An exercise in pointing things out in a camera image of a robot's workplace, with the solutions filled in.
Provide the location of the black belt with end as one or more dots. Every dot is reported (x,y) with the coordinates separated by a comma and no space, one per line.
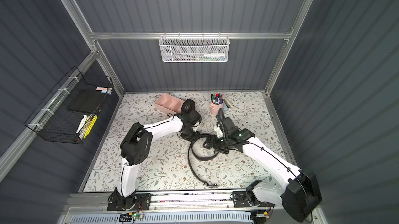
(201,158)

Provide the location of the yellow marker in basket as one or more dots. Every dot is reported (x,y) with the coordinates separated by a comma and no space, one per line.
(88,124)

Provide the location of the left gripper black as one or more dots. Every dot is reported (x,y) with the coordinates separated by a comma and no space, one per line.
(189,133)

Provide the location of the white perforated front panel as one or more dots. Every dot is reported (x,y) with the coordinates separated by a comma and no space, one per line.
(228,217)

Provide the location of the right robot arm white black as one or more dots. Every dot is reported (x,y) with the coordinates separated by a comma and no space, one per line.
(297,190)

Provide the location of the pink pen cup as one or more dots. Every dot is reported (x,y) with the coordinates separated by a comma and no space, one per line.
(216,103)

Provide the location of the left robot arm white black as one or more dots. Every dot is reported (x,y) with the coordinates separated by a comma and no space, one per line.
(136,145)

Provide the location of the black wire wall basket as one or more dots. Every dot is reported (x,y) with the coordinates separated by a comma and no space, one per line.
(61,119)

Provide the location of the aluminium front rail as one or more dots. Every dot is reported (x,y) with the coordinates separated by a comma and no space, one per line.
(164,201)

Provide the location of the white wire mesh basket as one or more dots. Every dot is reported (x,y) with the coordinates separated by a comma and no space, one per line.
(203,50)

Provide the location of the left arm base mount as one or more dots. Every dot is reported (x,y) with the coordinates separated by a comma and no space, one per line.
(117,202)

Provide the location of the long black belt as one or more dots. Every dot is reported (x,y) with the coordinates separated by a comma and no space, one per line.
(188,106)

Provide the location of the pink compartment storage box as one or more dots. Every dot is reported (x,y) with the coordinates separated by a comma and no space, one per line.
(168,104)

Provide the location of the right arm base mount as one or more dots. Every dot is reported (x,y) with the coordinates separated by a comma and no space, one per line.
(242,199)

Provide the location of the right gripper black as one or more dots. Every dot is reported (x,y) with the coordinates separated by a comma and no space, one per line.
(215,142)

